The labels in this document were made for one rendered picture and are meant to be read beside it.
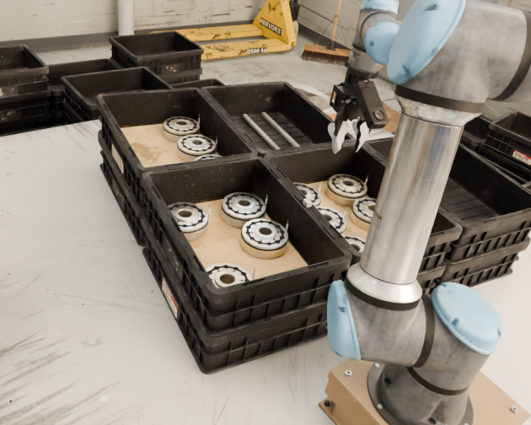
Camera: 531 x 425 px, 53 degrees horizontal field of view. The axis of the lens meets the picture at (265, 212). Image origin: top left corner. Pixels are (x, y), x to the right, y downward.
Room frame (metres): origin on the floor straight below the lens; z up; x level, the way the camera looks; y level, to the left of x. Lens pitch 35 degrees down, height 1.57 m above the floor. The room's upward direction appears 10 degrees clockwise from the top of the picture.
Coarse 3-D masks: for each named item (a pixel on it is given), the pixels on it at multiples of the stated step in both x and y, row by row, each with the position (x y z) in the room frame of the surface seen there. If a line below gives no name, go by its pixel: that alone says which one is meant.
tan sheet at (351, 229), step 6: (318, 186) 1.20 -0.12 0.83; (324, 186) 1.21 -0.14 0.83; (324, 192) 1.18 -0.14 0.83; (324, 198) 1.15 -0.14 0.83; (324, 204) 1.12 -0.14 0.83; (330, 204) 1.13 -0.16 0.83; (336, 204) 1.13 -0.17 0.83; (336, 210) 1.11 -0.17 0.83; (342, 210) 1.11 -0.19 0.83; (348, 210) 1.12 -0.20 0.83; (348, 216) 1.09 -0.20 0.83; (348, 222) 1.07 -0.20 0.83; (348, 228) 1.04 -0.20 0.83; (354, 228) 1.05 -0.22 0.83; (348, 234) 1.01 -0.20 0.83; (354, 234) 1.02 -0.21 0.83; (360, 234) 1.02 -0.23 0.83; (366, 234) 1.03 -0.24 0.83
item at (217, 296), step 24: (168, 168) 1.01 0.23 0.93; (192, 168) 1.02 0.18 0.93; (288, 192) 1.00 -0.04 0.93; (168, 216) 0.83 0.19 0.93; (312, 216) 0.92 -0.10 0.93; (336, 240) 0.85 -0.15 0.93; (192, 264) 0.71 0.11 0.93; (336, 264) 0.78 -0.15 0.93; (216, 288) 0.66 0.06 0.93; (240, 288) 0.67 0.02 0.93; (264, 288) 0.70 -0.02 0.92
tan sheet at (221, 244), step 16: (208, 224) 0.96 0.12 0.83; (224, 224) 0.97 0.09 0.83; (192, 240) 0.89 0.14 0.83; (208, 240) 0.90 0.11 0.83; (224, 240) 0.91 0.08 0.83; (208, 256) 0.85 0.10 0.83; (224, 256) 0.86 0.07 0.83; (240, 256) 0.87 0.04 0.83; (288, 256) 0.90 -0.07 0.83; (256, 272) 0.83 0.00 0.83; (272, 272) 0.84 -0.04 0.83
